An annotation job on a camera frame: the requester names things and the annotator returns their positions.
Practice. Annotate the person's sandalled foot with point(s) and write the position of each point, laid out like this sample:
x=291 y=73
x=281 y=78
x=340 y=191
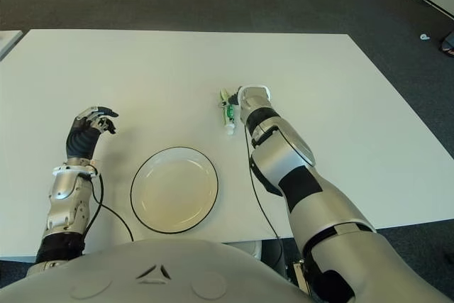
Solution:
x=447 y=47

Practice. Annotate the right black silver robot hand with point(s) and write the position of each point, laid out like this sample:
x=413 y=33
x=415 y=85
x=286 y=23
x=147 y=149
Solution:
x=234 y=97

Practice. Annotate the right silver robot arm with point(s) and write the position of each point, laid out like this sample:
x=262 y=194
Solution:
x=294 y=182

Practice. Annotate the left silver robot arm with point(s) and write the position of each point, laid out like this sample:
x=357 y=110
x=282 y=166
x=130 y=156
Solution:
x=67 y=203

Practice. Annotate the white plate with black rim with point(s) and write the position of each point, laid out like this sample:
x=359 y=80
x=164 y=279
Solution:
x=174 y=189

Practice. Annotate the green toothpaste tube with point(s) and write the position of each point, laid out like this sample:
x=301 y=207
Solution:
x=228 y=113

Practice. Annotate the white side table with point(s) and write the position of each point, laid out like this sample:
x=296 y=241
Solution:
x=9 y=42

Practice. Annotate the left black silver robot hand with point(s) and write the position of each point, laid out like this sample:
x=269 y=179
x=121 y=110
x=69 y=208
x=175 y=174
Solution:
x=79 y=143

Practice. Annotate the grey robot torso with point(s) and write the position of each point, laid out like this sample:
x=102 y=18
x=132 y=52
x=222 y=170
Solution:
x=142 y=274

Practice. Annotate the white round floor object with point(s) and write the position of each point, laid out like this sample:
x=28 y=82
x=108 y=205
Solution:
x=424 y=37

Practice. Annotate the grey floor power strip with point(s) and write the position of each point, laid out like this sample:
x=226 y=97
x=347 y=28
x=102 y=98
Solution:
x=299 y=274

